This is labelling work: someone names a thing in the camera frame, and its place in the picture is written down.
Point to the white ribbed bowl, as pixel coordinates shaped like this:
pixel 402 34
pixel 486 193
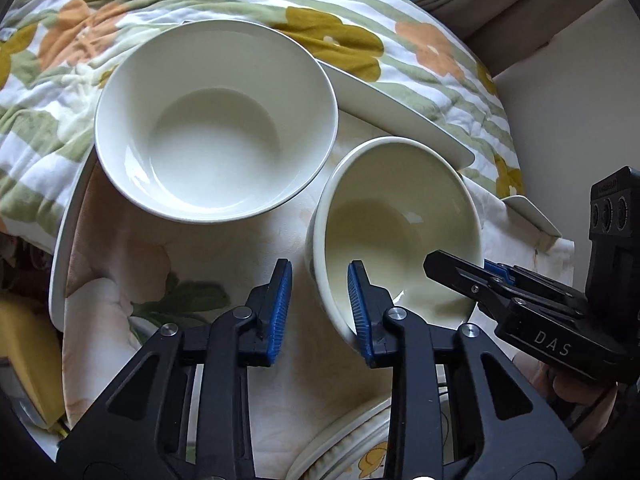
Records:
pixel 215 121

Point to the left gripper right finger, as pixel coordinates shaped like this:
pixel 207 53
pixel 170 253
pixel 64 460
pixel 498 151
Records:
pixel 460 408

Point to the duck pattern cream plate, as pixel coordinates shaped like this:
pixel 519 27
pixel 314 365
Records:
pixel 352 447

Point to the floral green striped duvet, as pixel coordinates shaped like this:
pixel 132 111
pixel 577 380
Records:
pixel 57 56

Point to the brown curtain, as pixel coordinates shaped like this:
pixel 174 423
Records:
pixel 503 32

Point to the person's right hand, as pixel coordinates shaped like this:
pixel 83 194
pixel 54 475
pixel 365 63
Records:
pixel 583 408

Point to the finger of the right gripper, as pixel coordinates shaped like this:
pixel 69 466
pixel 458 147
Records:
pixel 479 283
pixel 535 284

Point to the cream floral tablecloth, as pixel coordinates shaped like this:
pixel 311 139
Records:
pixel 130 272

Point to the cream bowl with cartoon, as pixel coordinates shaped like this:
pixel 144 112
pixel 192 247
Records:
pixel 389 203

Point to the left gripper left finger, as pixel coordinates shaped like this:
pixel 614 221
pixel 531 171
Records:
pixel 180 409

